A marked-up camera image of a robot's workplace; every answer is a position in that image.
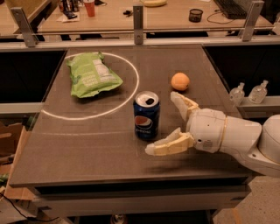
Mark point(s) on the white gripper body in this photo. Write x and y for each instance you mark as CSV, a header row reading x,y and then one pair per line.
x,y
207,129

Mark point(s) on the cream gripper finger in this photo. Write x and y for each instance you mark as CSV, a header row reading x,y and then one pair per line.
x,y
184,105
175,143

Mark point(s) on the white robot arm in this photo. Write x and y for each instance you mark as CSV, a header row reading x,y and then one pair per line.
x,y
253,145

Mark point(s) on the blue pepsi can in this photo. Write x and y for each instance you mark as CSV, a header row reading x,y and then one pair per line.
x,y
146,115

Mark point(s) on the orange fruit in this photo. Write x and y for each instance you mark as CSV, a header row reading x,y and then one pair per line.
x,y
180,81

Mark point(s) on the clear glass bottle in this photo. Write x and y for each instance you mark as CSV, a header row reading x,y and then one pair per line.
x,y
236,95
258,93

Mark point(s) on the black mesh cup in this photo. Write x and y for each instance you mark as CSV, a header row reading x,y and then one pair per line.
x,y
195,15

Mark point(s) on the green chip bag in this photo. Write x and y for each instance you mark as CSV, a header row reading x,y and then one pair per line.
x,y
90,76

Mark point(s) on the yellow banana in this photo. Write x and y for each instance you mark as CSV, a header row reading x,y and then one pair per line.
x,y
153,3

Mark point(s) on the black keyboard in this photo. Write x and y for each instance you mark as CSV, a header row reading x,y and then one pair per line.
x,y
231,9

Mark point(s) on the red plastic cup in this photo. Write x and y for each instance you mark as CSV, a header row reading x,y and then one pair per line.
x,y
90,7

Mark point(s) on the right metal bracket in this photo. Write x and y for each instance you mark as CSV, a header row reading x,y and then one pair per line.
x,y
246,33

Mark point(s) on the metal bracket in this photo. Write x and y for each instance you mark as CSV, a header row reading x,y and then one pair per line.
x,y
246,33
30,39
138,23

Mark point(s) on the middle metal bracket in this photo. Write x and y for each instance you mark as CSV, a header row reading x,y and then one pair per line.
x,y
138,23

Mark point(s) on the left metal bracket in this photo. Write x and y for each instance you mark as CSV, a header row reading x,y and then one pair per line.
x,y
30,39

